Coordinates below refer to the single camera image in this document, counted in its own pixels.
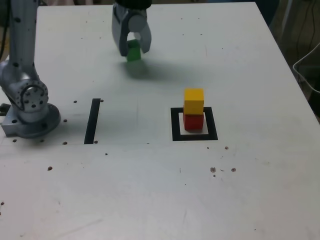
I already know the black tape square outline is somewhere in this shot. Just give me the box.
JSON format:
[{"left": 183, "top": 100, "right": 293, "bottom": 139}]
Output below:
[{"left": 170, "top": 106, "right": 219, "bottom": 142}]

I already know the grey metal leg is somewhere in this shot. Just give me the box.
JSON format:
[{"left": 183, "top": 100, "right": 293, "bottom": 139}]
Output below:
[{"left": 273, "top": 0, "right": 298, "bottom": 55}]

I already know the black tape strip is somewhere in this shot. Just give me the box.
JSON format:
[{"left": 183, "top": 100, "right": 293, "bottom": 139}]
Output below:
[{"left": 83, "top": 98, "right": 101, "bottom": 145}]

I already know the white plastic bin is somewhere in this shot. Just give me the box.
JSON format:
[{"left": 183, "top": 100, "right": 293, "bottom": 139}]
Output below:
[{"left": 292, "top": 42, "right": 320, "bottom": 94}]

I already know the red cube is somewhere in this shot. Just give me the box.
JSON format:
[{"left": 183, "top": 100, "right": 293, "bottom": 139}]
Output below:
[{"left": 183, "top": 112, "right": 204, "bottom": 131}]

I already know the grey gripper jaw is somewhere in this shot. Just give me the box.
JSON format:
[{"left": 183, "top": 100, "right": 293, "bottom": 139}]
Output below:
[
  {"left": 111, "top": 4, "right": 133, "bottom": 58},
  {"left": 128, "top": 11, "right": 153, "bottom": 54}
]

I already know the yellow cube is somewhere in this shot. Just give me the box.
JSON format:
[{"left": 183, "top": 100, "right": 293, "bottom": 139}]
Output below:
[{"left": 183, "top": 87, "right": 205, "bottom": 115}]

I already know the thin black hanging cable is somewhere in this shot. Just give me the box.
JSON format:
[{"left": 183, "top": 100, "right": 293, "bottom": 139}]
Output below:
[
  {"left": 296, "top": 14, "right": 306, "bottom": 62},
  {"left": 309, "top": 0, "right": 316, "bottom": 56}
]

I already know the green cube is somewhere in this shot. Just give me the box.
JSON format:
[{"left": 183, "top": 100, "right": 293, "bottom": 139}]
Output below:
[{"left": 126, "top": 39, "right": 142, "bottom": 63}]

